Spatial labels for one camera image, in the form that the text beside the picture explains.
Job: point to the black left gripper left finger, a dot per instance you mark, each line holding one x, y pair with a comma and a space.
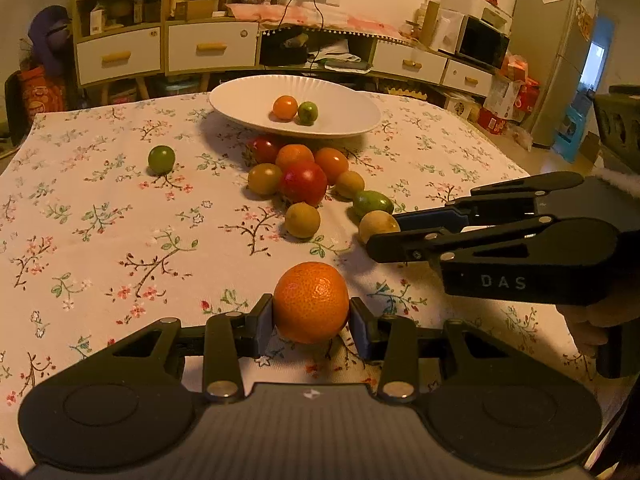
138, 398

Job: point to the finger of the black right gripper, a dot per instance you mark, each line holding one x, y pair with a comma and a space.
541, 236
492, 204

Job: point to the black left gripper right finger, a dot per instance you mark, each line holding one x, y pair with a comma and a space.
487, 403

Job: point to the pale yellow round fruit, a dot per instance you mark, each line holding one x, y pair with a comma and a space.
376, 222

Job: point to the green oval fruit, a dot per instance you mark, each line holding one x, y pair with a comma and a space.
367, 201

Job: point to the small yellow longan fruit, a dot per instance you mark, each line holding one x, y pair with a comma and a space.
349, 184

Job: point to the large orange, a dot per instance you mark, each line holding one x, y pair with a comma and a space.
310, 303

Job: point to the large red tomato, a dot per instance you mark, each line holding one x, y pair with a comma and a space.
304, 182

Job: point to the orange mandarin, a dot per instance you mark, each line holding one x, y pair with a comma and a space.
292, 153

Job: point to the small green tomato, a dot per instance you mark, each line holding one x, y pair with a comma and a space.
307, 113

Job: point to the green tomato alone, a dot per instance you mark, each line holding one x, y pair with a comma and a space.
161, 160

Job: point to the small orange tomato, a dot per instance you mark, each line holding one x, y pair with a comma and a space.
285, 108

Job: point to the yellow-brown tomato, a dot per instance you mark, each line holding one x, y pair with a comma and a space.
264, 179

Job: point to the dark red tomato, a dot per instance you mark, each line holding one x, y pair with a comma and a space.
264, 149

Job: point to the right hand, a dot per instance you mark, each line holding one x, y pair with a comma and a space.
587, 325

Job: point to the blue plastic stool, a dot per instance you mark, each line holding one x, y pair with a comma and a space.
568, 136

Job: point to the black microwave oven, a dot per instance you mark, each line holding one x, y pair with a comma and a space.
481, 43

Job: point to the long low sideboard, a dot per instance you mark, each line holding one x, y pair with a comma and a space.
307, 49

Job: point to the silver refrigerator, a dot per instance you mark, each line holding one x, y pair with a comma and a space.
554, 37

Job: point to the floral tablecloth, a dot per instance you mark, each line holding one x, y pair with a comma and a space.
95, 247

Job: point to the pink cloth on sideboard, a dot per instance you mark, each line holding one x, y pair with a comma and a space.
306, 14

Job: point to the white fluted plate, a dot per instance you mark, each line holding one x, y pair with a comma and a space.
343, 112

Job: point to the orange printed bag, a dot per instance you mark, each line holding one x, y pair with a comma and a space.
41, 94

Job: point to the white drawer cabinet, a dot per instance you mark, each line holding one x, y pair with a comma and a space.
204, 47

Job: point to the purple helmet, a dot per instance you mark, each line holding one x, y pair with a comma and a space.
52, 41

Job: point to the wooden shelf cabinet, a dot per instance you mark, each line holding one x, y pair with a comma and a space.
117, 39

